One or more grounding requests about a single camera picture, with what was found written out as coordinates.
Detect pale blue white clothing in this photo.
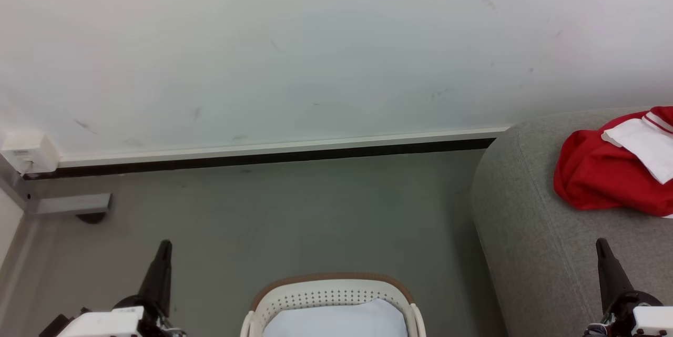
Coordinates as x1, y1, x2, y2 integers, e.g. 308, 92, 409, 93
262, 298, 410, 337

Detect grey metal frame post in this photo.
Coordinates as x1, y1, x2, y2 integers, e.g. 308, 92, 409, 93
0, 168, 113, 216

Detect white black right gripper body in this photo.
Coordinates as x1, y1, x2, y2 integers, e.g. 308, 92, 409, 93
584, 292, 673, 337

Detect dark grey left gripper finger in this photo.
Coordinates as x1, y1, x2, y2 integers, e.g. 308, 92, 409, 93
137, 239, 174, 318

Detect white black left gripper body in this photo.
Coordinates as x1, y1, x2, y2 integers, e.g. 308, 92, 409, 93
54, 295, 186, 337

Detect red garment with white trim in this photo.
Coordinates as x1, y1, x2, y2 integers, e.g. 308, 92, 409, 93
553, 106, 673, 220

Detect white wall socket box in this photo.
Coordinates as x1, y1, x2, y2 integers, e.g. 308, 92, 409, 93
0, 130, 62, 176

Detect white laundry basket brown rim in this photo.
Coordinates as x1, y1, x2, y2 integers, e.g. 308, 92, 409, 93
240, 272, 427, 337

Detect grey fabric sofa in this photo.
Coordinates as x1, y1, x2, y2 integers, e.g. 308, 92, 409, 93
470, 107, 673, 337

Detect white black baseboard strip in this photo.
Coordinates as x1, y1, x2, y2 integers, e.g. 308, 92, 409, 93
23, 126, 509, 180

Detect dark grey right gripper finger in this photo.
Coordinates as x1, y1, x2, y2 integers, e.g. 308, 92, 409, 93
595, 238, 635, 315

